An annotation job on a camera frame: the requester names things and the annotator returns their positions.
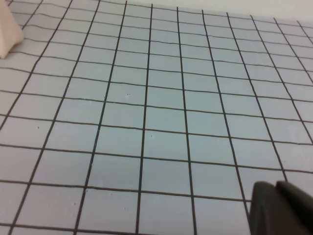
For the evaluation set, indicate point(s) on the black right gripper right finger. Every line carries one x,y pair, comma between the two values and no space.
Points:
298,210

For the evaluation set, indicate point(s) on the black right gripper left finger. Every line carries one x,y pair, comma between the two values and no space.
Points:
262,210

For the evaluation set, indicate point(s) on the cream fabric pencil case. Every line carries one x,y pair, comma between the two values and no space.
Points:
7,31

